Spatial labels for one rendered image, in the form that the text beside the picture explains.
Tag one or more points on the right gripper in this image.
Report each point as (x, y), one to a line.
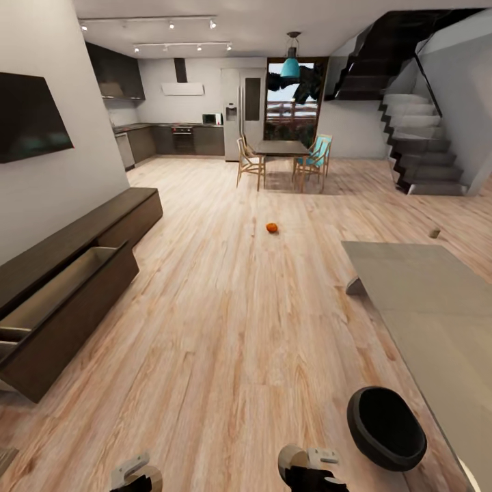
(300, 478)

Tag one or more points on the fridge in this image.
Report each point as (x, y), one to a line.
(244, 107)

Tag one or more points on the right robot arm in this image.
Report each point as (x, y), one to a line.
(312, 478)

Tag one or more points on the cauldron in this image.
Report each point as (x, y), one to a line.
(385, 429)

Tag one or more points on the breakfast table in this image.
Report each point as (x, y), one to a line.
(284, 148)

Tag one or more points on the pillar candle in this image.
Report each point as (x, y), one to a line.
(291, 455)
(150, 471)
(433, 232)

